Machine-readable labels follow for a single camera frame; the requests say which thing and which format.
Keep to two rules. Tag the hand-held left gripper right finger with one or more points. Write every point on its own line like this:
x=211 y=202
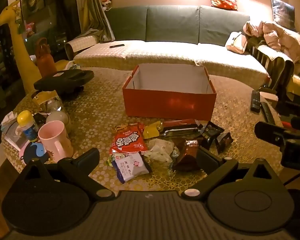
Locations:
x=206 y=157

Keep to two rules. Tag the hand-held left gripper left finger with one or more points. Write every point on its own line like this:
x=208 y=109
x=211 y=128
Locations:
x=89 y=157

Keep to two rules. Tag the brown red snack packet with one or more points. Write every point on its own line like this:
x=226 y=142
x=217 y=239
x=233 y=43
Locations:
x=187 y=155

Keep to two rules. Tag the dark snack packet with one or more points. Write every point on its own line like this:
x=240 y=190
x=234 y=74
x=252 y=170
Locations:
x=223 y=142
x=211 y=133

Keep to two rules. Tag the long silver snack packet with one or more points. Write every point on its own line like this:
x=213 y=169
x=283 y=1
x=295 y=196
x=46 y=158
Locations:
x=180 y=131

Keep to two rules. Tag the large red snack packet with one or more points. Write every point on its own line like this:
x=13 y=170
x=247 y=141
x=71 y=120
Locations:
x=127 y=140

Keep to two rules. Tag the long red snack packet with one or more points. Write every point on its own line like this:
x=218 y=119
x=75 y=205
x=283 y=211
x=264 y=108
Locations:
x=180 y=123

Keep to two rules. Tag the white blue snack packet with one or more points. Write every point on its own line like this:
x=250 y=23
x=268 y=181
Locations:
x=132 y=166

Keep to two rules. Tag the yellow snack packet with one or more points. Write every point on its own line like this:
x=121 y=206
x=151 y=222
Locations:
x=151 y=130

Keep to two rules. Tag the red cardboard box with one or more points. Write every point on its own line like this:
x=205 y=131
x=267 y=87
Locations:
x=165 y=105

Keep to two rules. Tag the long black remote control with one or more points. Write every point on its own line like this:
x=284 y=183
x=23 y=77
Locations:
x=267 y=112

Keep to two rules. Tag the small white box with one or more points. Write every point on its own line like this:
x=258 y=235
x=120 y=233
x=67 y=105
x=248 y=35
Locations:
x=267 y=96

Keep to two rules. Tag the pink mug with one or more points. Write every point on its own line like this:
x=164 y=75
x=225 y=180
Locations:
x=53 y=137

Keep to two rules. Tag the white egg shaped lamp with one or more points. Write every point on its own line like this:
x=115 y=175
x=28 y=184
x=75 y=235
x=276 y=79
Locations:
x=61 y=118

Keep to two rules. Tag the dark slatted object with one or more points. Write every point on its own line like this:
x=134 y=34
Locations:
x=285 y=80

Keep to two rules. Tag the blue whale coaster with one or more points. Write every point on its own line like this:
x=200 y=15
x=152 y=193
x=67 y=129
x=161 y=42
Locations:
x=36 y=152

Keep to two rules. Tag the yellow capped bottle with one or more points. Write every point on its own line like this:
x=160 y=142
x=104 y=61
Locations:
x=27 y=125

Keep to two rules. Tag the gold foil bag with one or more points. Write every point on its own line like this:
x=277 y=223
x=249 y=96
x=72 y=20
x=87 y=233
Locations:
x=46 y=101

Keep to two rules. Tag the white booklet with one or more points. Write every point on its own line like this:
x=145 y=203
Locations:
x=14 y=138

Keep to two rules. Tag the black tabletop appliance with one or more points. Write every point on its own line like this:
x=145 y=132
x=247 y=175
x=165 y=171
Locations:
x=64 y=80

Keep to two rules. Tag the white crumpled tissue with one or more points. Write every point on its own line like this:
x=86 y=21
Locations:
x=8 y=118

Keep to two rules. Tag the pink jacket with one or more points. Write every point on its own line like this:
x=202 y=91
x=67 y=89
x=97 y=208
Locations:
x=280 y=37

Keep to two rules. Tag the tissue pack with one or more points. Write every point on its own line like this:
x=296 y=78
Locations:
x=73 y=67

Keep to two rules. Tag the white bag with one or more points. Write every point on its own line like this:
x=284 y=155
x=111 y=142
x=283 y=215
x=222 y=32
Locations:
x=235 y=42

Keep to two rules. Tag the orange water bottle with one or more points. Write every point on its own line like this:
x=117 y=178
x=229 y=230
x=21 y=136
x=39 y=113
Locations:
x=46 y=60

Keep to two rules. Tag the white lace sofa cover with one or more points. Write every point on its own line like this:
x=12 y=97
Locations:
x=165 y=52

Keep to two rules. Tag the white lace armrest cover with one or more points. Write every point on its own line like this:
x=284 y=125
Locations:
x=82 y=43

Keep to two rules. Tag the yellow giraffe plush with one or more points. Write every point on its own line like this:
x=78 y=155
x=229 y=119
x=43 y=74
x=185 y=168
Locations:
x=21 y=55

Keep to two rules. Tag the green sofa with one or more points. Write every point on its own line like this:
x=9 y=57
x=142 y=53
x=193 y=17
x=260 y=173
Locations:
x=172 y=22

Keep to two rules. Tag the beige curtain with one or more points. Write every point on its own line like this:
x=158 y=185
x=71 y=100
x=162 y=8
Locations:
x=92 y=10

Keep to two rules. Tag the red white plush toy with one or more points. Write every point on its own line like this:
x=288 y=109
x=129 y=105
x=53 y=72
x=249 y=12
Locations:
x=106 y=1

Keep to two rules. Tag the dark wall poster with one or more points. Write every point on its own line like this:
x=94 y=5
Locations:
x=284 y=12

